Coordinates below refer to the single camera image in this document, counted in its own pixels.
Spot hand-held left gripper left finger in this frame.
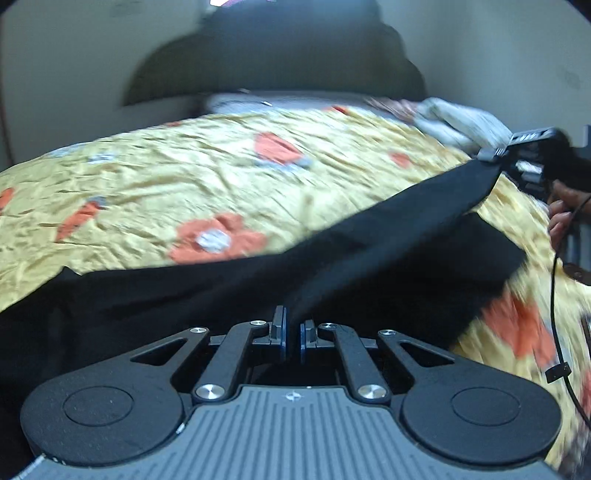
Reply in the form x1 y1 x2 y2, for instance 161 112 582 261
130 305 289 402

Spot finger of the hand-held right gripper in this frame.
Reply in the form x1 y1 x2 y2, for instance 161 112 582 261
477 144 509 163

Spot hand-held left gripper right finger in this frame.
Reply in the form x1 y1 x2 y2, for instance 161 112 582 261
299 320 456 403

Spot black pants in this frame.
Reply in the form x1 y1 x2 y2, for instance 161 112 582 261
0 159 528 480

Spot person's right hand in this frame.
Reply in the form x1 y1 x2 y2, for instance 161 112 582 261
547 180 591 246

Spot pale crumpled cloth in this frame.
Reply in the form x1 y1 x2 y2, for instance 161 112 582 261
413 97 514 149

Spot yellow carrot print blanket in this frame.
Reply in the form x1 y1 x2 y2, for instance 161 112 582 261
0 105 591 480

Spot patterned pillow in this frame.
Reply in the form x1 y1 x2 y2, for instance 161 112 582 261
205 91 416 116

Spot dark scalloped headboard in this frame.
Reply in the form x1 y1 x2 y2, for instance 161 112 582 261
122 0 428 107

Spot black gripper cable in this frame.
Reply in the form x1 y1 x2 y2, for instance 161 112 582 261
546 196 591 428

